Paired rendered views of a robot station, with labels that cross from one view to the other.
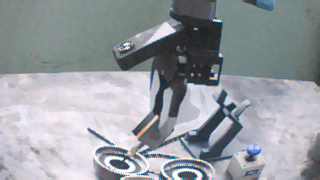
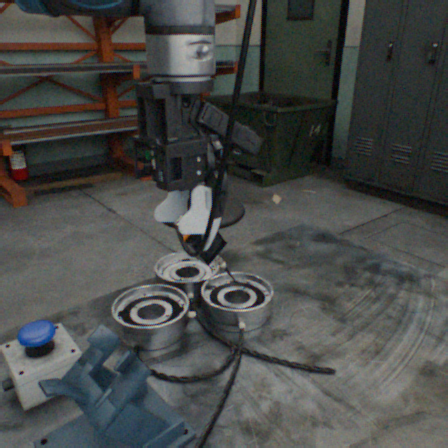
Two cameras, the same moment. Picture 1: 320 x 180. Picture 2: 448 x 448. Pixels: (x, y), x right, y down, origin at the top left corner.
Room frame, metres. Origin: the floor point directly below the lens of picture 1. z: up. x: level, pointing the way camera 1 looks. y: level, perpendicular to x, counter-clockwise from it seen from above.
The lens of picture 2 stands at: (1.48, -0.11, 1.17)
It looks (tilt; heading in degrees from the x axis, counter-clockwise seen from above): 25 degrees down; 165
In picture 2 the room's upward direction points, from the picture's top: straight up
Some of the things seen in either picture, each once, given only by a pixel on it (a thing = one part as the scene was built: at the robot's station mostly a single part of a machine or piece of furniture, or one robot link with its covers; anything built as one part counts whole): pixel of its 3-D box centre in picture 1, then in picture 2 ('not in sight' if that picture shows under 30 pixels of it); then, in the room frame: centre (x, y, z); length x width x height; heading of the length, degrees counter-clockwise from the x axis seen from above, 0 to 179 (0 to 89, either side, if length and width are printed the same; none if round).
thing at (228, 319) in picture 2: (119, 167); (237, 301); (0.98, 0.04, 0.82); 0.10 x 0.10 x 0.04
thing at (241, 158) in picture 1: (249, 165); (38, 364); (1.05, -0.22, 0.82); 0.08 x 0.07 x 0.05; 114
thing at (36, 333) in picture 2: (251, 156); (39, 345); (1.05, -0.21, 0.85); 0.04 x 0.04 x 0.05
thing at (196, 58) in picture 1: (191, 44); (179, 134); (0.99, -0.03, 1.07); 0.09 x 0.08 x 0.12; 117
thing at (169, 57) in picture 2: (193, 3); (183, 58); (0.99, -0.02, 1.15); 0.08 x 0.08 x 0.05
